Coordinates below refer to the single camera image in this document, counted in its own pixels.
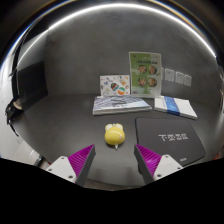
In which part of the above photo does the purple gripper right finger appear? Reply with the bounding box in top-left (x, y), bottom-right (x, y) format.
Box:
top-left (133, 143), bottom-right (184, 186)

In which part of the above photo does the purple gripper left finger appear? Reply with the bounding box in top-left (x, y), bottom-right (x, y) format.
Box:
top-left (45, 143), bottom-right (97, 188)

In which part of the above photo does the yellow duck-shaped computer mouse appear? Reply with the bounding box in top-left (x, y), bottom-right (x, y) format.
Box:
top-left (104, 123), bottom-right (125, 148)

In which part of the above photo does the white and blue book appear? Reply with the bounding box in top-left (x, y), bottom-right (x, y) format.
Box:
top-left (154, 96), bottom-right (197, 119)

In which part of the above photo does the grey striped book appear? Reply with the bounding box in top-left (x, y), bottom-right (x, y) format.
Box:
top-left (92, 95), bottom-right (152, 115)

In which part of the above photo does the white cartoon sticker card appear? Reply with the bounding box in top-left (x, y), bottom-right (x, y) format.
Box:
top-left (100, 75), bottom-right (130, 96)

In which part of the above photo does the green food poster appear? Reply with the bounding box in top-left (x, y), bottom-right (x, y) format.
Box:
top-left (129, 52), bottom-right (162, 98)

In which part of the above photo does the white wall socket panel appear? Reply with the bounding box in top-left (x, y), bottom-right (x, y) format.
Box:
top-left (165, 69), bottom-right (175, 82)
top-left (184, 75), bottom-right (192, 87)
top-left (175, 72), bottom-right (184, 84)

